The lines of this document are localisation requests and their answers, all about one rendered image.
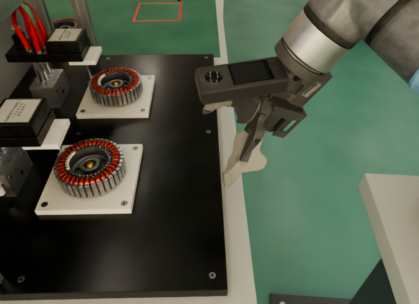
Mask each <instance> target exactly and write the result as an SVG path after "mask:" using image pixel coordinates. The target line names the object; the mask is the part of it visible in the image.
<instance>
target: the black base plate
mask: <svg viewBox="0 0 419 304"><path fill-rule="evenodd" d="M49 64H50V67H51V69H64V72H65V76H66V78H67V81H68V84H69V87H70V90H69V92H68V94H67V96H66V98H65V100H64V102H63V104H62V106H61V108H53V111H54V114H55V119H69V121H70V126H69V129H68V130H67V133H66V135H65V137H64V140H63V142H62V144H61V147H62V145H73V144H74V143H77V144H78V142H79V141H82V142H83V140H89V139H94V138H98V139H100V138H101V139H106V140H109V141H113V143H116V144H117V145H130V144H142V145H143V153H142V159H141V163H140V170H139V174H138V181H137V188H136V192H135V199H134V203H133V209H132V213H131V214H65V215H37V214H36V213H35V209H36V206H37V203H38V202H39V199H40V197H41V194H42V192H43V190H44V188H45V185H46V183H47V180H48V179H49V176H50V174H51V171H52V168H53V167H54V163H55V160H56V159H57V157H58V156H57V153H58V150H26V151H27V153H28V155H29V157H30V159H31V161H32V163H33V165H32V168H31V170H30V171H29V174H28V175H27V178H26V180H25V181H24V184H23V185H22V188H21V190H20V191H19V194H18V196H17V197H0V273H1V275H2V276H3V277H4V278H3V280H2V282H1V284H0V301H13V300H71V299H101V298H160V297H218V296H227V294H228V281H227V270H226V250H225V239H224V219H223V198H222V188H221V168H220V157H219V136H218V116H217V109H215V110H214V111H213V112H212V113H208V114H203V108H204V107H205V105H204V104H202V103H201V101H200V97H199V94H198V89H197V86H196V82H195V70H196V69H197V68H200V67H208V66H213V65H214V55H213V54H169V55H100V57H99V59H98V61H97V64H96V65H89V68H90V73H91V75H92V76H94V75H95V74H97V73H99V72H101V71H103V70H107V69H110V70H111V68H114V69H115V67H118V68H119V67H122V68H123V67H124V68H129V69H133V70H135V71H137V72H138V73H139V74H140V75H154V76H155V84H154V89H153V96H152V102H151V107H150V113H149V117H148V118H90V119H77V117H76V113H77V110H78V109H79V106H80V103H81V101H82V99H83V97H84V94H85V92H86V89H87V87H88V85H89V83H88V82H89V77H88V75H87V71H86V68H85V66H84V65H69V62H49ZM36 77H37V74H36V71H35V69H34V66H33V64H32V66H31V67H30V69H29V70H28V71H27V73H26V74H25V76H24V77H23V79H22V80H21V81H20V83H19V85H18V86H17V87H16V89H15V90H14V91H13V93H12V94H11V96H10V97H9V98H33V96H32V94H31V91H30V90H29V87H30V86H31V84H32V82H33V81H34V79H35V78H36ZM83 143H84V142H83Z"/></svg>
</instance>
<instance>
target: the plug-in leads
mask: <svg viewBox="0 0 419 304"><path fill-rule="evenodd" d="M23 3H24V4H26V5H27V6H29V7H30V8H31V9H32V10H33V12H34V14H35V15H36V19H37V25H38V26H39V29H40V32H41V33H40V32H39V30H38V29H37V27H36V26H35V25H34V23H33V21H32V19H31V18H30V16H29V15H28V13H27V12H26V11H25V10H24V8H23V7H22V6H21V5H20V6H19V7H18V9H19V11H20V13H21V14H22V16H23V18H24V22H25V28H26V31H27V34H28V36H29V40H30V44H31V45H32V44H34V48H35V51H34V52H35V53H37V54H39V53H42V49H45V48H46V46H45V43H44V42H45V41H46V40H47V38H48V37H49V36H48V35H47V32H46V30H45V28H44V25H43V23H42V21H41V20H40V19H39V16H38V15H37V13H36V11H35V10H34V9H33V7H32V6H30V5H29V4H28V3H26V2H23ZM16 11H17V9H16V10H15V11H14V12H13V13H12V14H11V15H10V18H11V21H12V23H13V25H12V26H11V29H13V30H15V33H14V34H13V35H12V39H13V41H14V43H15V44H22V45H23V46H24V50H25V51H28V49H32V47H31V46H30V45H29V43H28V42H27V38H26V35H25V33H24V32H22V31H21V30H20V29H19V28H20V25H19V24H17V21H16ZM39 44H40V45H39ZM41 48H42V49H41Z"/></svg>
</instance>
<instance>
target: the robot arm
mask: <svg viewBox="0 0 419 304"><path fill-rule="evenodd" d="M361 39H362V40H363V41H364V42H365V43H366V44H367V45H368V46H369V47H370V48H371V49H372V50H373V51H374V52H375V53H376V54H377V55H378V56H379V57H380V58H381V59H382V60H383V61H384V62H385V63H386V64H387V65H388V66H389V67H390V68H391V69H392V70H394V71H395V72H396V73H397V74H398V75H399V76H400V77H401V78H402V79H403V80H404V81H405V82H406V83H407V84H408V87H409V89H410V90H411V91H412V92H414V93H417V94H419V0H309V2H308V3H307V4H306V5H305V6H304V8H303V9H302V10H301V12H300V13H299V14H298V15H297V16H296V18H295V19H294V20H293V21H292V23H291V24H290V25H289V27H288V28H287V29H286V30H285V31H284V33H283V37H281V39H280V40H279V42H278V43H277V44H276V45H275V47H274V50H275V52H276V55H277V56H275V57H268V58H263V59H255V60H247V61H242V62H234V63H229V64H221V65H213V66H208V67H200V68H197V69H196V70H195V82H196V86H197V89H198V94H199V97H200V101H201V103H202V104H204V105H205V107H204V108H203V114H208V113H212V112H213V111H214V110H215V109H220V108H221V107H223V106H225V107H234V109H235V112H236V114H237V117H238V118H237V123H242V124H245V123H247V125H246V127H245V129H244V130H243V131H241V132H239V133H237V134H236V136H235V138H234V141H233V151H232V153H231V156H230V157H229V158H228V163H227V167H226V169H225V170H224V172H223V181H224V186H225V187H227V188H228V187H230V185H232V184H233V183H234V182H235V181H236V180H237V179H238V178H239V176H240V174H242V173H245V172H250V171H257V170H261V169H263V168H264V167H265V165H266V163H267V158H266V156H265V155H264V154H263V153H262V152H261V150H260V147H261V143H262V138H263V136H264V134H265V131H269V132H272V131H273V132H274V133H273V134H272V135H273V136H277V137H281V138H284V137H285V136H286V135H287V134H288V133H290V132H291V131H292V130H293V129H294V128H295V127H296V126H297V125H298V124H299V123H300V122H301V121H302V120H303V119H304V118H305V117H306V116H307V114H306V112H305V111H304V109H303V106H304V105H305V104H306V103H307V102H308V101H309V100H310V99H311V98H312V97H313V96H314V95H315V94H316V93H317V92H318V91H319V90H320V89H321V88H322V87H323V86H324V85H325V84H326V83H327V82H328V81H329V80H330V79H331V78H332V77H333V76H332V75H331V73H329V72H330V71H331V70H332V69H333V68H334V67H335V66H336V65H337V64H338V63H339V62H340V61H341V60H342V59H343V57H344V56H345V55H346V54H347V53H348V52H349V51H350V50H351V49H352V47H353V46H354V45H355V44H357V43H358V42H359V41H360V40H361ZM292 120H295V121H296V122H295V124H293V125H292V126H291V127H290V128H289V129H288V130H287V131H282V130H283V129H284V128H285V127H286V126H287V125H288V124H290V122H291V121H292Z"/></svg>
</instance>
